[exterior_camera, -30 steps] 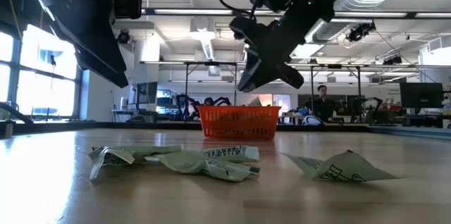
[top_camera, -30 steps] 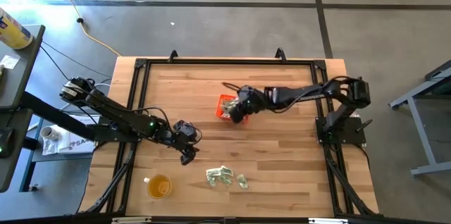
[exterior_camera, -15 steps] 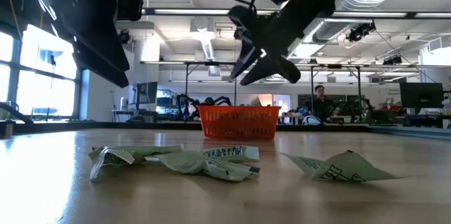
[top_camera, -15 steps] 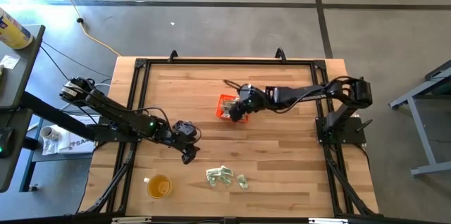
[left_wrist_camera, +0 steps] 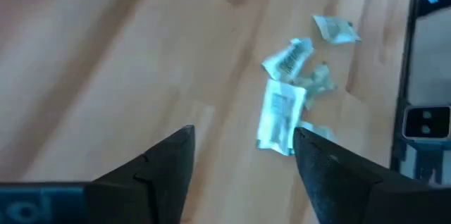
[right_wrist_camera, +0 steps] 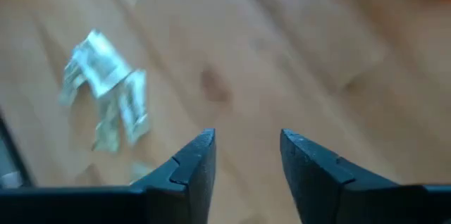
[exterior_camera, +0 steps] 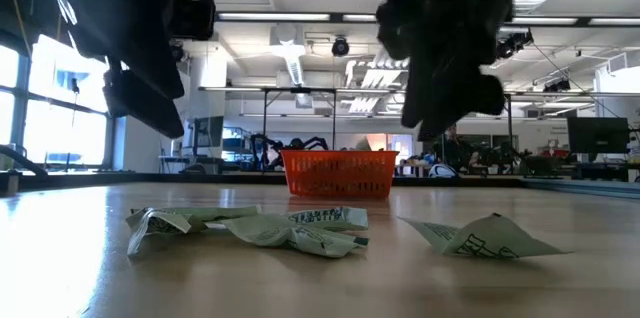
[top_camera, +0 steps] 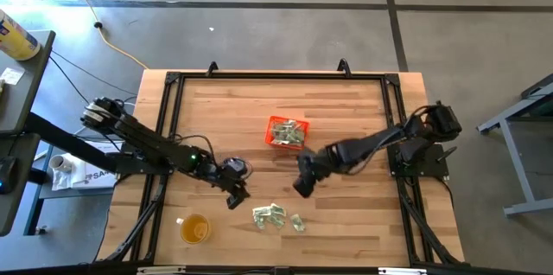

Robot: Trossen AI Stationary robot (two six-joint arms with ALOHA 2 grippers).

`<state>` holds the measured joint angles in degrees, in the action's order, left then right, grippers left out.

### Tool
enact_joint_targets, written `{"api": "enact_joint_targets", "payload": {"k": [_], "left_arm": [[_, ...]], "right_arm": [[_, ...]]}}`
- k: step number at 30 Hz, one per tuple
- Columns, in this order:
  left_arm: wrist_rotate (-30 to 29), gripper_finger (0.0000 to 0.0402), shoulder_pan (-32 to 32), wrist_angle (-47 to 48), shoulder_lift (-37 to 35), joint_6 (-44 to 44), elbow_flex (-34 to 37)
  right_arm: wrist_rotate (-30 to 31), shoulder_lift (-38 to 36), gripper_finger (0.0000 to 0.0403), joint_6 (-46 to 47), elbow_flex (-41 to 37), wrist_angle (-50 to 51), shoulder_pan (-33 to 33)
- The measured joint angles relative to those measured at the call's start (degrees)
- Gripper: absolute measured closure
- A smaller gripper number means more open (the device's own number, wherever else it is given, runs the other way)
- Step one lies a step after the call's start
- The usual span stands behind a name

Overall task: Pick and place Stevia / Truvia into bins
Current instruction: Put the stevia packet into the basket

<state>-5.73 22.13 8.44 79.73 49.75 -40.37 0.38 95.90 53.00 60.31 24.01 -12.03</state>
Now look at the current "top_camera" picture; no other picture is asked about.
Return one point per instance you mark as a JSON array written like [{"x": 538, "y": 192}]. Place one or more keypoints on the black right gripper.
[{"x": 333, "y": 159}]

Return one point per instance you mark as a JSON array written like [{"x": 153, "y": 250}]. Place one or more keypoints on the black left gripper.
[{"x": 226, "y": 180}]

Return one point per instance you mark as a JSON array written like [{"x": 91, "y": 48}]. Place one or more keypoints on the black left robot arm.
[{"x": 147, "y": 141}]

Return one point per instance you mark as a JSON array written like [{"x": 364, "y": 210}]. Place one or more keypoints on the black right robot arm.
[{"x": 380, "y": 143}]

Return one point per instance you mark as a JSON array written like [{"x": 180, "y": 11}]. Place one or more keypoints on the orange plastic basket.
[{"x": 268, "y": 136}]

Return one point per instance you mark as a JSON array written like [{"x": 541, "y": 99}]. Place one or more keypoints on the yellow mug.
[{"x": 194, "y": 228}]

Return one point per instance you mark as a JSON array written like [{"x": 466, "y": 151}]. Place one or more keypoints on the white printed paper sheet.
[{"x": 93, "y": 177}]

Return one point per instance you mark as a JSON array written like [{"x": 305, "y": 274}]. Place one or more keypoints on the black stand beam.
[{"x": 65, "y": 141}]

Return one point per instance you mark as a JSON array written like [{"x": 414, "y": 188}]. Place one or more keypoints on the white cup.
[{"x": 60, "y": 164}]

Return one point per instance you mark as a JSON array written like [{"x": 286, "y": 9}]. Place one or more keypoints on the grey metal stand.
[{"x": 514, "y": 158}]

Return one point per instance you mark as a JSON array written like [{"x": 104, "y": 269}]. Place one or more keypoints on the blue stand leg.
[{"x": 33, "y": 206}]

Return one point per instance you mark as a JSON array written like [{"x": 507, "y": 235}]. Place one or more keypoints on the grey desk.
[{"x": 26, "y": 93}]

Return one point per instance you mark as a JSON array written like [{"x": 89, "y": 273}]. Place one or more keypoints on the dark desk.
[{"x": 17, "y": 214}]

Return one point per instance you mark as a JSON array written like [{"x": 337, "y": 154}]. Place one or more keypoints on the black device with green light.
[{"x": 6, "y": 173}]

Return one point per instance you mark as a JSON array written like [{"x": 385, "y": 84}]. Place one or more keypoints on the white paper note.
[{"x": 12, "y": 76}]

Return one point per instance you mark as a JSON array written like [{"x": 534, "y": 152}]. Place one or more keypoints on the yellow wipes canister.
[{"x": 17, "y": 37}]

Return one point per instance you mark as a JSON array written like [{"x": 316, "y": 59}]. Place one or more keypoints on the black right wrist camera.
[{"x": 304, "y": 185}]

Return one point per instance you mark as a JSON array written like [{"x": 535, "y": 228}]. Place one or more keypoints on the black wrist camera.
[
  {"x": 237, "y": 199},
  {"x": 304, "y": 185}
]

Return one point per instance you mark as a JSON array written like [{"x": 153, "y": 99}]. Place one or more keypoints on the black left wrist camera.
[{"x": 237, "y": 199}]

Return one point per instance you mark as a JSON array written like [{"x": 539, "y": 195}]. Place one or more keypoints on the black aluminium table frame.
[{"x": 281, "y": 75}]

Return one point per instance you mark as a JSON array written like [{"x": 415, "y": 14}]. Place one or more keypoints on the black frame hook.
[
  {"x": 210, "y": 69},
  {"x": 345, "y": 67}
]

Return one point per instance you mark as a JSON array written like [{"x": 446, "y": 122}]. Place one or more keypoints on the silver bracket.
[
  {"x": 160, "y": 270},
  {"x": 402, "y": 271}
]

